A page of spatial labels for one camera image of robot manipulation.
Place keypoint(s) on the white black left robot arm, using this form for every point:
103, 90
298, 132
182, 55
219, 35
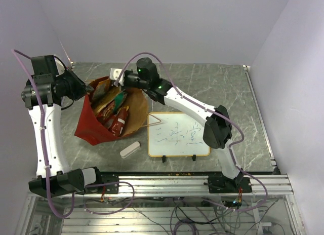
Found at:
42, 96

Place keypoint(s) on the white whiteboard eraser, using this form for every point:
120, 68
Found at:
129, 150

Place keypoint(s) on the tan teal chips bag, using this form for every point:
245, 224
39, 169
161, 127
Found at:
119, 100

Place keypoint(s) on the red paper bag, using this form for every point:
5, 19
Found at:
94, 132

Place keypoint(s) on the yellow framed whiteboard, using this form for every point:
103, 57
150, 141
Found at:
175, 134

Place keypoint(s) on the red orange snack bag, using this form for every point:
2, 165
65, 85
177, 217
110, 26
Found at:
105, 113

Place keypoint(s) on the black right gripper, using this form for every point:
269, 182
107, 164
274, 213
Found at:
125, 84

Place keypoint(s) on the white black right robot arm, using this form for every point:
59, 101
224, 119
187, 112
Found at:
217, 125

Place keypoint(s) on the aluminium frame base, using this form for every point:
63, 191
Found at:
170, 203

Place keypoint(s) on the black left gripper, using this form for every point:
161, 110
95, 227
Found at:
81, 87

